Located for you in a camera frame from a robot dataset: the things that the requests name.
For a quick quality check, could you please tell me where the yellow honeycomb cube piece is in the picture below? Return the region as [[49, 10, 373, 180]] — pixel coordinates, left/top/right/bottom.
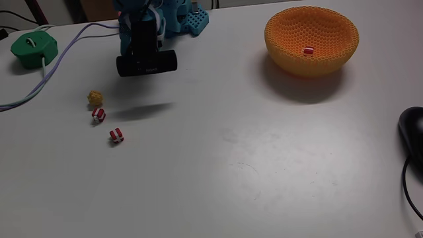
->
[[87, 90, 104, 106]]

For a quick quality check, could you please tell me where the yellow honeycomb basket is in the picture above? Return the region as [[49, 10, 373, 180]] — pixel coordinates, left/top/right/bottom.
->
[[264, 5, 360, 79]]

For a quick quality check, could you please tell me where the black computer mouse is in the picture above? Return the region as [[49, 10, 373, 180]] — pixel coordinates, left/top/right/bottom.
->
[[397, 106, 423, 168]]

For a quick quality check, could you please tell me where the dark red pole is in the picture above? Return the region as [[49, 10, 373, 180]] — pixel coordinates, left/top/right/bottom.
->
[[24, 0, 50, 26]]

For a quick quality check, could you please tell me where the black webcam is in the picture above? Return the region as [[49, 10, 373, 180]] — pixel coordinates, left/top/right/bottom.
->
[[116, 20, 178, 78]]

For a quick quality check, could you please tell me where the black mouse cable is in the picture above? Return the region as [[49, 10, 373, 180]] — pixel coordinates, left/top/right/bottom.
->
[[401, 155, 423, 223]]

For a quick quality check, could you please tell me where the pale green cable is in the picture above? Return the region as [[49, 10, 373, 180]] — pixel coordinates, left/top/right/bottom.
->
[[0, 24, 56, 110]]

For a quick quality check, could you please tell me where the thin grey cable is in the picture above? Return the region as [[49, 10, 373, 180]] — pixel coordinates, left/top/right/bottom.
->
[[77, 32, 120, 39]]

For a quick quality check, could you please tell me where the green cable puck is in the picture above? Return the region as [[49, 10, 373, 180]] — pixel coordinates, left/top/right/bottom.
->
[[10, 30, 59, 70]]

